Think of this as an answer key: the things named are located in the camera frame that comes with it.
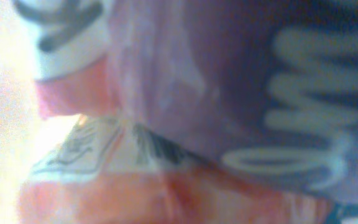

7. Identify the orange cookie package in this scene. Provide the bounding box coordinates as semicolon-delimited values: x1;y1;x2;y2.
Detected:
17;114;358;224

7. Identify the Kleenex tissue multipack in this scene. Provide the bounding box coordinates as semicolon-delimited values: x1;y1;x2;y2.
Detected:
13;0;358;202

